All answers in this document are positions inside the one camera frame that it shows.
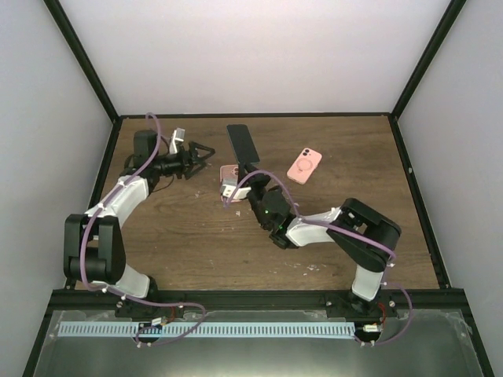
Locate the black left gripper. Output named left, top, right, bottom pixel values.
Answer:
left=152, top=141, right=215, bottom=179

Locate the pink ring-stand phone case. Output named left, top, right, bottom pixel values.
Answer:
left=286, top=148, right=322, bottom=185

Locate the black enclosure frame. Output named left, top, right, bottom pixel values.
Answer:
left=21, top=0, right=496, bottom=377

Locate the plain pink phone case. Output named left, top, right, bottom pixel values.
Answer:
left=219, top=165, right=239, bottom=203

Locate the light blue slotted strip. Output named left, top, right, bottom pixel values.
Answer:
left=57, top=321, right=355, bottom=339

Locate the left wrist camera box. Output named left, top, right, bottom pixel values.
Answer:
left=168, top=127, right=185, bottom=155

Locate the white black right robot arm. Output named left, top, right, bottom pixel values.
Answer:
left=231, top=163, right=402, bottom=317

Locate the black screen smartphone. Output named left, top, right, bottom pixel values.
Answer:
left=226, top=124, right=260, bottom=164

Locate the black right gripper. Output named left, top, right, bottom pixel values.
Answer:
left=238, top=159, right=271, bottom=229

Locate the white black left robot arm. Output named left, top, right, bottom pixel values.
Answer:
left=63, top=128, right=215, bottom=317

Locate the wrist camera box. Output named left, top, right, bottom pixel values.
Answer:
left=168, top=127, right=185, bottom=155
left=220, top=170, right=251, bottom=203

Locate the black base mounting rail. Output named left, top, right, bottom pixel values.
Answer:
left=47, top=288, right=471, bottom=320

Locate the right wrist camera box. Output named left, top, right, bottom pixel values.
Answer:
left=220, top=170, right=251, bottom=203

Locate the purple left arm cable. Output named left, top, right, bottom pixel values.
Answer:
left=78, top=112, right=207, bottom=349

